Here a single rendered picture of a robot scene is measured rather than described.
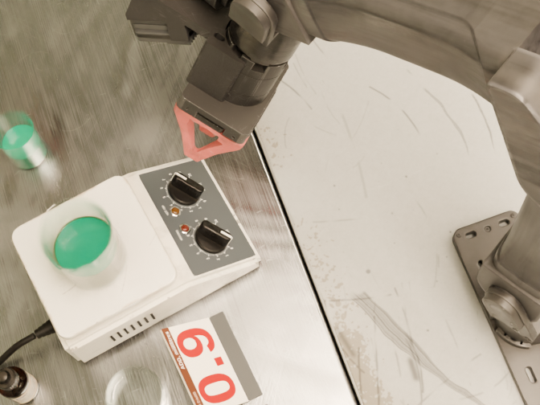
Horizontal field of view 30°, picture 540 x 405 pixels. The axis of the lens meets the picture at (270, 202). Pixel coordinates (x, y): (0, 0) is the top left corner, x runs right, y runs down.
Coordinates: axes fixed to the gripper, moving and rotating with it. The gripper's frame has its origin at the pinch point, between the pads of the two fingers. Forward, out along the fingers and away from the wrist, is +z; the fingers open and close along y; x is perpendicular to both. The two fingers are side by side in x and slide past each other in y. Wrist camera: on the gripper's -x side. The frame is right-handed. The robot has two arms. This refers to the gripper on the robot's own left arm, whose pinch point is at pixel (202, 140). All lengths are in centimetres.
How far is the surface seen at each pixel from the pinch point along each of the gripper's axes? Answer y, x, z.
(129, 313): 13.6, 2.7, 10.2
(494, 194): -12.3, 27.6, -2.2
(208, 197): -0.3, 3.4, 7.1
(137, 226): 7.5, -0.8, 6.3
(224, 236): 4.1, 6.5, 5.3
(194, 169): -2.4, 0.9, 7.2
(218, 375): 13.2, 12.9, 12.2
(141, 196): 3.7, -2.1, 7.3
